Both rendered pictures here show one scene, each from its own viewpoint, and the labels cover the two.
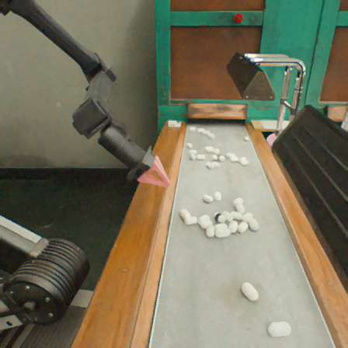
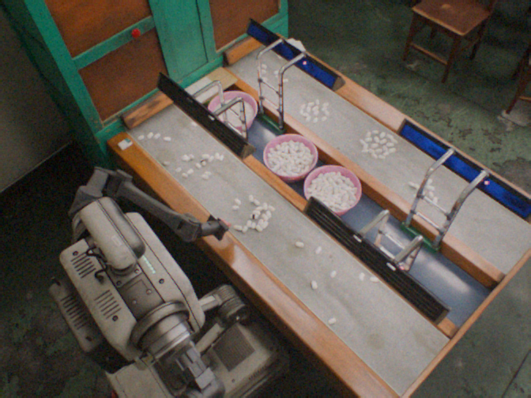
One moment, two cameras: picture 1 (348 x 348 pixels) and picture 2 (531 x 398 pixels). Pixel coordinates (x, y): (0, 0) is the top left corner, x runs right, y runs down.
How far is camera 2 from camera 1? 153 cm
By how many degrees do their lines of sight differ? 44
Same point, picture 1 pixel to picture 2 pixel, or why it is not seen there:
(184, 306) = (284, 268)
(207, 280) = (280, 252)
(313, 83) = (208, 43)
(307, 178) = (329, 229)
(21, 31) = not seen: outside the picture
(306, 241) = (299, 203)
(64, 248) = (225, 290)
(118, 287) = (261, 283)
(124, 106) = not seen: outside the picture
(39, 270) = (233, 305)
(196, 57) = (110, 78)
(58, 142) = not seen: outside the picture
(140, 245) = (245, 261)
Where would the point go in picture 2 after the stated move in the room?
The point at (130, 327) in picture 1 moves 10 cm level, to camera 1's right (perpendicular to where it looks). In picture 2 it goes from (281, 290) to (297, 273)
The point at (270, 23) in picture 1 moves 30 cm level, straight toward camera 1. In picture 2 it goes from (161, 21) to (190, 56)
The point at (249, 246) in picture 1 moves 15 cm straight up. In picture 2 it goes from (280, 222) to (279, 204)
